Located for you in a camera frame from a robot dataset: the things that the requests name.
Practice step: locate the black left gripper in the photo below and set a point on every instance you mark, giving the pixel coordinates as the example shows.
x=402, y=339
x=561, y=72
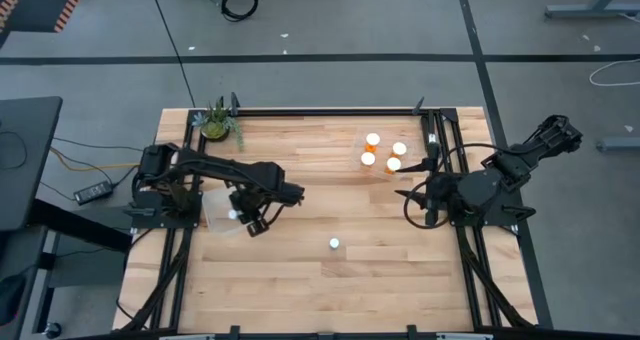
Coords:
x=265, y=205

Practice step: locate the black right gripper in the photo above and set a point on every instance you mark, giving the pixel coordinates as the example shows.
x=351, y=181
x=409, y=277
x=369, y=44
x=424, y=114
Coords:
x=450, y=192

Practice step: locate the yellow-green pill bottle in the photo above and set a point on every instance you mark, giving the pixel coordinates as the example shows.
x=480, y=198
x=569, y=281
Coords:
x=232, y=214

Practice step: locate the large orange pill bottle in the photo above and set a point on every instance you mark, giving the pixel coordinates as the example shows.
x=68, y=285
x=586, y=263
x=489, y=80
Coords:
x=393, y=164
x=372, y=139
x=399, y=148
x=368, y=158

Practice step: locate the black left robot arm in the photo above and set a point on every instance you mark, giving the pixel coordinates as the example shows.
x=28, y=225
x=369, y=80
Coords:
x=225, y=167

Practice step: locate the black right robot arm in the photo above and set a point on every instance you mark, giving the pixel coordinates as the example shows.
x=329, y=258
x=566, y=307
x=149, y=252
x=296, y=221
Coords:
x=545, y=140

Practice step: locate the clear plastic bin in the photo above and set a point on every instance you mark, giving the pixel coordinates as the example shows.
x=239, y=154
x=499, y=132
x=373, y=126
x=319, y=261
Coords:
x=217, y=215
x=382, y=151

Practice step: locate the black clamp with silver plate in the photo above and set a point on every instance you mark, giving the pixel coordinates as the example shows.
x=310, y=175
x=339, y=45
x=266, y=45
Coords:
x=430, y=130

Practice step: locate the green succulent in pot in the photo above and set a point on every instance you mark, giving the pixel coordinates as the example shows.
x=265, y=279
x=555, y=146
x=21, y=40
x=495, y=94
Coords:
x=216, y=129

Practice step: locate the black desk crossbeam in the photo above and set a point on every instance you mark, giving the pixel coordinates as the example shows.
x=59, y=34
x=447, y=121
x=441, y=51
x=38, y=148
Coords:
x=100, y=235

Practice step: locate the black power adapter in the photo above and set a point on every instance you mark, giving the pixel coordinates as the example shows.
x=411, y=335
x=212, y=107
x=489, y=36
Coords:
x=92, y=192

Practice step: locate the grey floor foot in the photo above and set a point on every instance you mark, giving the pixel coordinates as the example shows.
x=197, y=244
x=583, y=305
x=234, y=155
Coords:
x=620, y=145

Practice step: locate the black desk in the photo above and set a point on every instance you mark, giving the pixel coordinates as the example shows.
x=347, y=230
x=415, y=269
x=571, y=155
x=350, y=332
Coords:
x=25, y=170

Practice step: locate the black caster wheel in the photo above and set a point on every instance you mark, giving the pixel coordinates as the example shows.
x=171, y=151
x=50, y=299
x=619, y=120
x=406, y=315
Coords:
x=52, y=329

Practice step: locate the grey table leg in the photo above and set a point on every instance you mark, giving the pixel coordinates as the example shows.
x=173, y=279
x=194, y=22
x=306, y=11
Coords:
x=590, y=11

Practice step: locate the black mat with orange-striped edges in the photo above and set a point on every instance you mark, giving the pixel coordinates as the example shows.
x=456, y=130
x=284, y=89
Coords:
x=35, y=5

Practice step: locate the black frame strut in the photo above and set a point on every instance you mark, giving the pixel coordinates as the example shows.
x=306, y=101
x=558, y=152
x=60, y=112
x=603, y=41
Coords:
x=419, y=105
x=234, y=101

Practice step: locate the black frame clip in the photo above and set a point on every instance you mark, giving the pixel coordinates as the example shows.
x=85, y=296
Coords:
x=234, y=331
x=411, y=331

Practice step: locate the black aluminium rig frame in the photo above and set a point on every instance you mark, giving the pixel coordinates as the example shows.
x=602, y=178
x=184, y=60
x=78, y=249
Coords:
x=325, y=112

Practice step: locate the silver metal bracket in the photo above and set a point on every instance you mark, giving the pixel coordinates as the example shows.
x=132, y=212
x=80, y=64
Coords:
x=465, y=337
x=187, y=337

